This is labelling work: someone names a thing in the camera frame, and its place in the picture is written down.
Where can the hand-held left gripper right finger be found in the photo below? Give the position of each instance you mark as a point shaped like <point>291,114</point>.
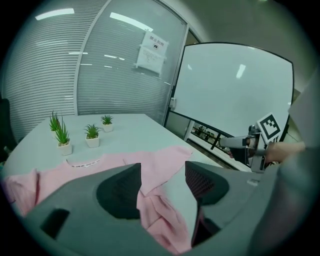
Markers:
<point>225,215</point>

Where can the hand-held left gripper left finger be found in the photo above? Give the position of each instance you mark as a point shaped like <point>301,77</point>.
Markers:
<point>82,200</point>

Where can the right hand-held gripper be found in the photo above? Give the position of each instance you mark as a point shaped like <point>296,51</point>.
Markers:
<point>260,150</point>

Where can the pink long-sleeved shirt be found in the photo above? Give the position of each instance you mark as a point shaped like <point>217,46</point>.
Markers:
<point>162,160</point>

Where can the person's right forearm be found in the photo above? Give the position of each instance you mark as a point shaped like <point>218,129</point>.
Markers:
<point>285,150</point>

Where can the person's grey shirt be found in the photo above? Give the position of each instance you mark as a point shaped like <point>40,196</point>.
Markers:
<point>308,112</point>

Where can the small potted green plant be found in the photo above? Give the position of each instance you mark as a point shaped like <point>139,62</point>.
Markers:
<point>107,124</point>
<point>92,137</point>
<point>63,145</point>
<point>53,123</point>

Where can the grey door lock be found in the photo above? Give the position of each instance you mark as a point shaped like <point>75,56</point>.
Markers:
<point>173,102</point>

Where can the white paper notice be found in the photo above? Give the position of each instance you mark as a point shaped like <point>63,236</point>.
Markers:
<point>151,53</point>

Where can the frosted striped glass door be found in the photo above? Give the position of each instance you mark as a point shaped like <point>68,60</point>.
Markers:
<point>125,82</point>

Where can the white whiteboard with black frame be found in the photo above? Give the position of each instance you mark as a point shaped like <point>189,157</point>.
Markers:
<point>225,87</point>

